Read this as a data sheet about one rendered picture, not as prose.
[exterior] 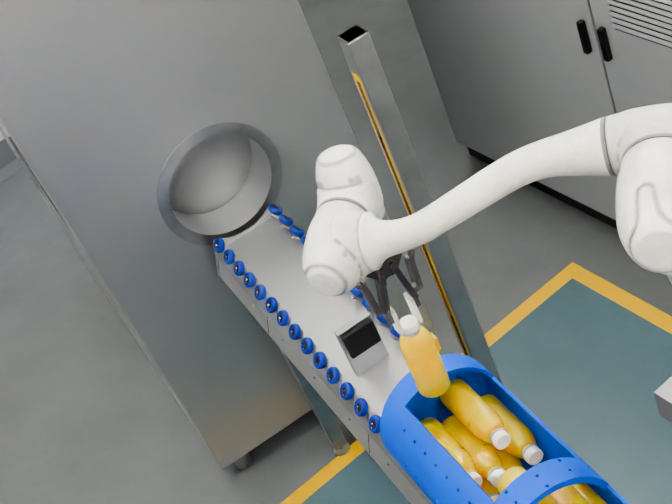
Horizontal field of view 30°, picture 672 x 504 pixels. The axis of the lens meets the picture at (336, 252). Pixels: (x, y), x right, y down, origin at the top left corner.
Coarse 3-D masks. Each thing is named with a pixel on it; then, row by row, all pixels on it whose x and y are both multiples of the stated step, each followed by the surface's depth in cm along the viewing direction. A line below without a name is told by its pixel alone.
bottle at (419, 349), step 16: (400, 336) 249; (416, 336) 246; (432, 336) 250; (416, 352) 247; (432, 352) 249; (416, 368) 250; (432, 368) 251; (416, 384) 256; (432, 384) 253; (448, 384) 256
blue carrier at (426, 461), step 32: (480, 384) 280; (384, 416) 270; (416, 416) 275; (448, 416) 280; (416, 448) 259; (544, 448) 265; (416, 480) 263; (448, 480) 249; (544, 480) 236; (576, 480) 237
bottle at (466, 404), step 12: (456, 384) 273; (444, 396) 274; (456, 396) 271; (468, 396) 269; (480, 396) 271; (456, 408) 270; (468, 408) 267; (480, 408) 266; (492, 408) 267; (468, 420) 266; (480, 420) 264; (492, 420) 263; (480, 432) 263; (492, 432) 262
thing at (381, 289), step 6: (378, 270) 235; (384, 270) 235; (378, 276) 235; (384, 276) 236; (378, 282) 237; (384, 282) 236; (378, 288) 238; (384, 288) 238; (378, 294) 240; (384, 294) 238; (378, 300) 241; (384, 300) 239; (384, 306) 240
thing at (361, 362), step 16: (352, 320) 310; (368, 320) 309; (336, 336) 310; (352, 336) 308; (368, 336) 310; (352, 352) 310; (368, 352) 315; (384, 352) 318; (352, 368) 316; (368, 368) 317
